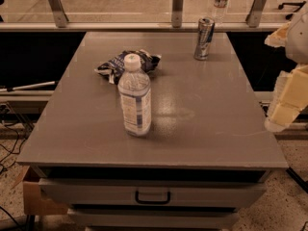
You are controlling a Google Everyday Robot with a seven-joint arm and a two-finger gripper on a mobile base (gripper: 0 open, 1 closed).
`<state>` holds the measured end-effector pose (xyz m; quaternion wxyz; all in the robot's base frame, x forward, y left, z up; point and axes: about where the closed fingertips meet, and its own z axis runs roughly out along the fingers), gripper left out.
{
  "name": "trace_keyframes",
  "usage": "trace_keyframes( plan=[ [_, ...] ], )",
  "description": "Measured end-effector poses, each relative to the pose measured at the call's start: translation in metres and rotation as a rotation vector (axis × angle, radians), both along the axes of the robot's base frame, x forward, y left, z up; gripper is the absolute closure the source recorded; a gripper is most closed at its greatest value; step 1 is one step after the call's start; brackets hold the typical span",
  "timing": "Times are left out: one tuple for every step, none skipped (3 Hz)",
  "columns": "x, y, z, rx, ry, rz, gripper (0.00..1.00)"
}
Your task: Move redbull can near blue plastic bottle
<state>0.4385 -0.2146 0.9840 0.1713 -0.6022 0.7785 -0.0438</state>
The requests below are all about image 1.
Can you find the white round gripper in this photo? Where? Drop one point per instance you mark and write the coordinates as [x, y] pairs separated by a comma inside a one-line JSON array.
[[298, 42]]

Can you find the silver redbull can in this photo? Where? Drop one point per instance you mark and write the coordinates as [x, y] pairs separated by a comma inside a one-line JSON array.
[[206, 26]]

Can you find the clear water bottle on floor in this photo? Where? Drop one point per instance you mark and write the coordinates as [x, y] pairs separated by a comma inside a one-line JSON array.
[[219, 10]]

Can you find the clear blue-label plastic bottle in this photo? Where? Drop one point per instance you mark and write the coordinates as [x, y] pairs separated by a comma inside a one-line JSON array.
[[135, 97]]

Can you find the grey cabinet with drawers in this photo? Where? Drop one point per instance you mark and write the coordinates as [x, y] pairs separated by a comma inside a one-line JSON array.
[[207, 144]]

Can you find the crumpled blue chip bag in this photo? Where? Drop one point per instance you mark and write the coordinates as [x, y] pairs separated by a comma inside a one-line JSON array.
[[113, 69]]

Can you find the white pole on left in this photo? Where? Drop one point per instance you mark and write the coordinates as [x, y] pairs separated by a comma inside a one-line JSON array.
[[30, 87]]

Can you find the brown cardboard box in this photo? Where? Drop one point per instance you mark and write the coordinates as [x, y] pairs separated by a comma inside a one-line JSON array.
[[35, 202]]

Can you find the right metal railing post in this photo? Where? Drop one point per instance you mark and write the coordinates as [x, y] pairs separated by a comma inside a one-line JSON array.
[[254, 17]]

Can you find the metal railing post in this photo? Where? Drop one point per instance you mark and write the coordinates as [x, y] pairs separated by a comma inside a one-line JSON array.
[[254, 17], [176, 14], [57, 9]]

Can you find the middle metal railing post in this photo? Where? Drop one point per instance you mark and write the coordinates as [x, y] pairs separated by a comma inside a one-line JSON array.
[[176, 14]]

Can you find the black drawer handle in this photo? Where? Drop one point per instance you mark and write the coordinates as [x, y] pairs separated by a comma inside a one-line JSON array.
[[152, 198]]

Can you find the left metal railing post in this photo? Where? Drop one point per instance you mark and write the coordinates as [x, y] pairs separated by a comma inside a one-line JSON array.
[[57, 9]]

